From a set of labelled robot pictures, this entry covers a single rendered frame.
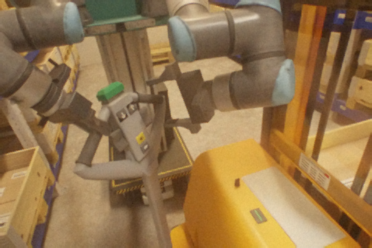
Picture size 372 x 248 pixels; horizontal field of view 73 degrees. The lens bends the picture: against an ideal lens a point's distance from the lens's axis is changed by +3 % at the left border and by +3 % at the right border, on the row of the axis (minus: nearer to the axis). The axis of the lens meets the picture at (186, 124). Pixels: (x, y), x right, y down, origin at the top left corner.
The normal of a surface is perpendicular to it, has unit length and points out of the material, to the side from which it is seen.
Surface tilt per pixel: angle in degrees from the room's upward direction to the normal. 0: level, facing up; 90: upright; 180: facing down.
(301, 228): 0
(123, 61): 90
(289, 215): 0
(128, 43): 90
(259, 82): 68
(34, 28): 83
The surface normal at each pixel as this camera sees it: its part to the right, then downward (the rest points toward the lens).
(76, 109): 0.83, -0.08
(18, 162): 0.29, 0.49
